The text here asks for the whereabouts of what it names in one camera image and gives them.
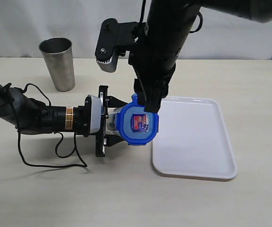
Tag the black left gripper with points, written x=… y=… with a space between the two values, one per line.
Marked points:
x=83 y=129

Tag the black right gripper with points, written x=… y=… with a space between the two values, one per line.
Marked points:
x=152 y=68

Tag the clear plastic tall container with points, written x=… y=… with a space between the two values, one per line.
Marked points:
x=114 y=123

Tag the blue plastic lid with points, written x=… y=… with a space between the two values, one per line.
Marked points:
x=136 y=126

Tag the stainless steel cup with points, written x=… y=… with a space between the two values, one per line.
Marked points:
x=58 y=57

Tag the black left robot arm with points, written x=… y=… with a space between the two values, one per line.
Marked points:
x=34 y=117

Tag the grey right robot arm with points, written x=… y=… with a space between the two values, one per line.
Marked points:
x=154 y=42

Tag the white rectangular plastic tray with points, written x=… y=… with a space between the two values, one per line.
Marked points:
x=193 y=140

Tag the white backdrop curtain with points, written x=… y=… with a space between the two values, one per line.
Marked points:
x=25 y=23

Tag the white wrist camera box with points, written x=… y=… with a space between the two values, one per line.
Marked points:
x=96 y=110

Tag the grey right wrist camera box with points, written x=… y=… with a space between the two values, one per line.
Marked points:
x=109 y=65

